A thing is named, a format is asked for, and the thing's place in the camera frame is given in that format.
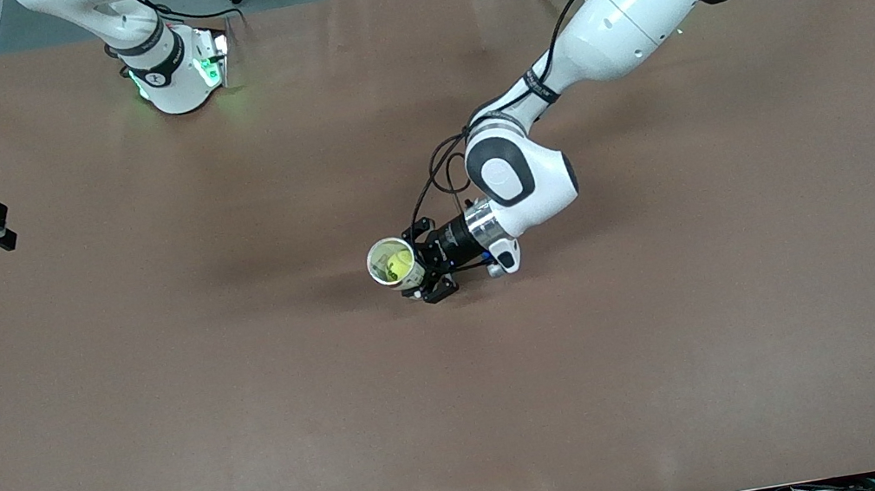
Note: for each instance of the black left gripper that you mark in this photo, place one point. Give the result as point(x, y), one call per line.
point(453, 245)

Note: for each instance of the yellow tennis ball black print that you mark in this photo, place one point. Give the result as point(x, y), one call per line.
point(401, 267)

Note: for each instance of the clear tennis ball can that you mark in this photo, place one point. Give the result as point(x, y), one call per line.
point(376, 266)

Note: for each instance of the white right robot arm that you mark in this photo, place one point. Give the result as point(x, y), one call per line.
point(164, 69)

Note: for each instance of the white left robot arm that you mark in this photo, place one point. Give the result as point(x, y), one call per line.
point(629, 13)

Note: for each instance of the brown paper table cover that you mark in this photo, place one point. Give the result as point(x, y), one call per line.
point(463, 408)

